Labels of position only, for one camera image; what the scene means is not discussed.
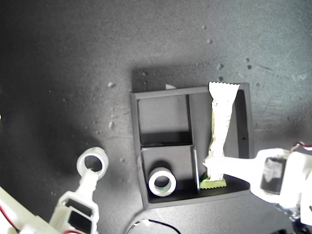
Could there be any white tape roll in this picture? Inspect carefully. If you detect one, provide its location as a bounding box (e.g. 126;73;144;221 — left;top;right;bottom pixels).
77;147;109;179
148;167;177;197

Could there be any printed corn snack bar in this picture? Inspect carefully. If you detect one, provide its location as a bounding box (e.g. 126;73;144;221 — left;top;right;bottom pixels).
199;81;240;190

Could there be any black compartment tray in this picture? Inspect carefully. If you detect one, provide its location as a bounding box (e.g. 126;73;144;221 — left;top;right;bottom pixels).
130;82;254;210

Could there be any red arm wire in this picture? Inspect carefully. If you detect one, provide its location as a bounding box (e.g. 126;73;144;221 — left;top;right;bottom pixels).
291;141;312;152
0;204;82;234

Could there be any black camera cable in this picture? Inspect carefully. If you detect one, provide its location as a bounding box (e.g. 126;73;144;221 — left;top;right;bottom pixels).
123;208;182;234

